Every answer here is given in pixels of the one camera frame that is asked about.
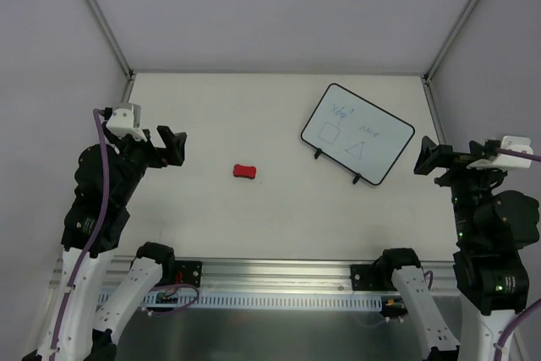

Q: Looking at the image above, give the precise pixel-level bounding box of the small black-framed whiteboard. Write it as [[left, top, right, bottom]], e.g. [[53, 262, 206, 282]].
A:
[[300, 83, 415, 186]]

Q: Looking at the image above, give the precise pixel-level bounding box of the red whiteboard eraser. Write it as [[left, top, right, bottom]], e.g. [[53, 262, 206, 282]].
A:
[[232, 164, 257, 180]]

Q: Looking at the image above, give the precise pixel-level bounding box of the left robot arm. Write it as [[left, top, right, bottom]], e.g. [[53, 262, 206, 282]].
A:
[[25, 126, 187, 360]]

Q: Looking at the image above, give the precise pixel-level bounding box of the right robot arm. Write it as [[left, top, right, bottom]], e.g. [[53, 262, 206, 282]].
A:
[[372, 135, 540, 360]]

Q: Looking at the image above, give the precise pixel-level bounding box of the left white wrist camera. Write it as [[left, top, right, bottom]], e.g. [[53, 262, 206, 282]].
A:
[[106, 103, 148, 142]]

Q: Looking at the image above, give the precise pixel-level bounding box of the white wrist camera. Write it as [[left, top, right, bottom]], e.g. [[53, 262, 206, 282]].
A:
[[467, 135, 540, 171], [106, 103, 148, 142]]

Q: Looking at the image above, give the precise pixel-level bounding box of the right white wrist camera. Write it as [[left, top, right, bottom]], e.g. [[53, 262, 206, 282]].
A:
[[467, 135, 540, 171]]

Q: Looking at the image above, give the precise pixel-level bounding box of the wire whiteboard stand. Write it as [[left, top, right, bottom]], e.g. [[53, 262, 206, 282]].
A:
[[314, 148, 362, 185]]

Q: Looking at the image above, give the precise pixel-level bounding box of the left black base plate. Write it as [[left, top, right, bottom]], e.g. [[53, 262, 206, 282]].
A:
[[174, 260, 203, 288]]

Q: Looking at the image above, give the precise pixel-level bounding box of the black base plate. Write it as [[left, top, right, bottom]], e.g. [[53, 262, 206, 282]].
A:
[[174, 260, 203, 288], [349, 264, 387, 292]]

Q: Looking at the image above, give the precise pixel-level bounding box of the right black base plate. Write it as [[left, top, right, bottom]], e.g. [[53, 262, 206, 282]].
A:
[[349, 264, 387, 292]]

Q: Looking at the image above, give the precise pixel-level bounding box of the aluminium mounting rail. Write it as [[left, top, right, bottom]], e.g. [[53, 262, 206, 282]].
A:
[[49, 254, 460, 293]]

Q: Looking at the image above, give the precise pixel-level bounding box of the white slotted cable duct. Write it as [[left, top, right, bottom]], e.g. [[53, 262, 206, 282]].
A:
[[98, 289, 383, 312]]

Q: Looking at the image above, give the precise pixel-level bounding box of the right aluminium frame post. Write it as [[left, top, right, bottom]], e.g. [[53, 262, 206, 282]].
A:
[[424, 0, 508, 82]]

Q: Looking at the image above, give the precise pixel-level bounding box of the aluminium frame post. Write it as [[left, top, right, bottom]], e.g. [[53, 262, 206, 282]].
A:
[[84, 0, 134, 79], [424, 0, 508, 82]]

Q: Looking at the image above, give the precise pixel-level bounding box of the left aluminium frame post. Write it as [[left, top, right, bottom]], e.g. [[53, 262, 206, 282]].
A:
[[84, 0, 134, 79]]

